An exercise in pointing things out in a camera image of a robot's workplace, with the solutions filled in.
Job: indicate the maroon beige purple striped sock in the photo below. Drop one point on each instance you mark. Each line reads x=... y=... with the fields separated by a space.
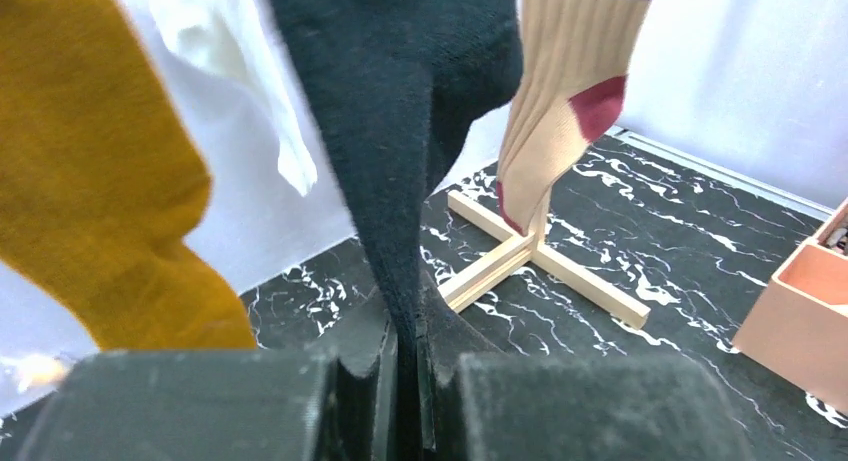
x=576 y=59

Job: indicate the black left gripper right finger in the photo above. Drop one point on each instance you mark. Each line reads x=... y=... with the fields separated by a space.
x=480 y=403

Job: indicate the peach desk organizer tray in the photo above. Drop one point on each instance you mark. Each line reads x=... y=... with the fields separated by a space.
x=797 y=328

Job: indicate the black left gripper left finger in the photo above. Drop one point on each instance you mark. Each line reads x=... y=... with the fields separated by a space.
x=331 y=400

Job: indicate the wooden hanger stand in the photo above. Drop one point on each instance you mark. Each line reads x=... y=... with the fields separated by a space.
x=513 y=252

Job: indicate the white sock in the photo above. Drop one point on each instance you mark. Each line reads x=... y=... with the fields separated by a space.
x=237 y=41

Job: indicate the mustard yellow striped sock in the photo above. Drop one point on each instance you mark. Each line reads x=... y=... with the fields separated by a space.
x=100 y=184

